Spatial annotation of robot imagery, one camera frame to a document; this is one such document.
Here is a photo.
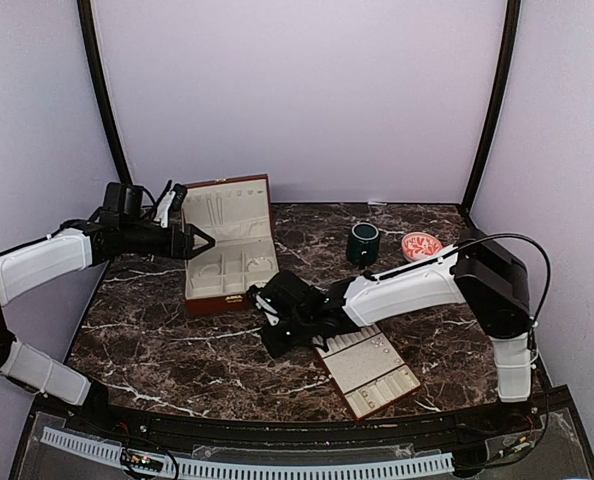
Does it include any red jewelry box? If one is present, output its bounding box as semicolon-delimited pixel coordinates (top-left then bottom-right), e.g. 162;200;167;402
181;174;278;316

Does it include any red jewelry tray insert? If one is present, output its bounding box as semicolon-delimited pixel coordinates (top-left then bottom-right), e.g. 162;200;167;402
312;325;421;420

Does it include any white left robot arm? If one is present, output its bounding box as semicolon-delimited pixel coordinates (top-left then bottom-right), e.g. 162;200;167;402
0;220;216;436

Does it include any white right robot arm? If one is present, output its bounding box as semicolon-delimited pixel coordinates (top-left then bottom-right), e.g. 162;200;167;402
246;228;541;434

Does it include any dark green mug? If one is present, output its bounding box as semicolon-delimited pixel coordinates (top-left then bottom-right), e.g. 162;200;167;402
346;222;380;267

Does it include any red white patterned bowl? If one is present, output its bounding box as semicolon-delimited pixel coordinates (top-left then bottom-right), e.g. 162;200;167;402
401;232;443;262

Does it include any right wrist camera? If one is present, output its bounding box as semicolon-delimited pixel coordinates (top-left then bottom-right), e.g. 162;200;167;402
246;271;321;326

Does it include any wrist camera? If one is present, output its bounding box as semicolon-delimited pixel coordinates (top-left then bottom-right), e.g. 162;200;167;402
246;271;321;326
101;180;188;229

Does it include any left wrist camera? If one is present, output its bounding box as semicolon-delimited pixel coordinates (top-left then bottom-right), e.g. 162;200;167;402
101;180;188;229

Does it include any left black frame post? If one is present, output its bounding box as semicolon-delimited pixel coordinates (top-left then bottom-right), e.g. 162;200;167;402
76;0;141;201

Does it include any black frame post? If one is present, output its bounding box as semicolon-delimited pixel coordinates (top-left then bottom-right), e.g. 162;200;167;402
460;0;521;216
76;0;141;201

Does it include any white slotted cable duct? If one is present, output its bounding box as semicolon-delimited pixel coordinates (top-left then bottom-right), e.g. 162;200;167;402
40;427;455;479

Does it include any black front table rail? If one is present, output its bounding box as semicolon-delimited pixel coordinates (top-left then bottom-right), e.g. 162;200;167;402
22;386;584;451

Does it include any right black frame post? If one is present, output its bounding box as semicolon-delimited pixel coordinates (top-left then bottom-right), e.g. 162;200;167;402
460;0;521;216

